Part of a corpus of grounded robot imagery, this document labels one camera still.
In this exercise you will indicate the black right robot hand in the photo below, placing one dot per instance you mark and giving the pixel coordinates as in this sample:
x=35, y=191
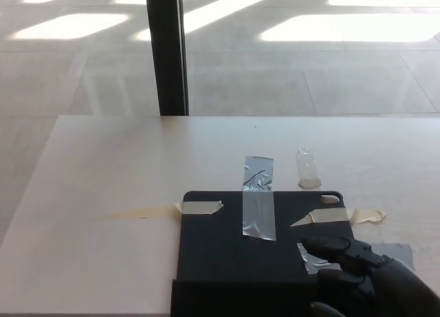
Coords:
x=371, y=279

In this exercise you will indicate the black folding tablet cover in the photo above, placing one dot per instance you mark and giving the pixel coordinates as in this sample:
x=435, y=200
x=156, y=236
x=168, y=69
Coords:
x=213, y=255

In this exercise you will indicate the short beige masking tape strip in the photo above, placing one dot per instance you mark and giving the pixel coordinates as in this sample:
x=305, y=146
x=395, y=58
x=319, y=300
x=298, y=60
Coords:
x=338, y=215

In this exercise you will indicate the clear tape strip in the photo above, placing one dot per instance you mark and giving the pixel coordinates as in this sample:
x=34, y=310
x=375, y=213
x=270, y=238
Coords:
x=307, y=169

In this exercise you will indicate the long beige masking tape strip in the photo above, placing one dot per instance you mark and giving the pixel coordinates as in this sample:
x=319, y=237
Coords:
x=197, y=207

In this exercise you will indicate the wide grey duct tape strip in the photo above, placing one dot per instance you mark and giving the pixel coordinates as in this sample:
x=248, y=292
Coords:
x=314, y=262

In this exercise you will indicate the long grey duct tape strip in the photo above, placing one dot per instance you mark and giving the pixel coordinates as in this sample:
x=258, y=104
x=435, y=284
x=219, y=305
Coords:
x=258, y=200

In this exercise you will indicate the black window frame post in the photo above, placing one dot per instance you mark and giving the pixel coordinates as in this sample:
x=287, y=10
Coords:
x=168, y=52

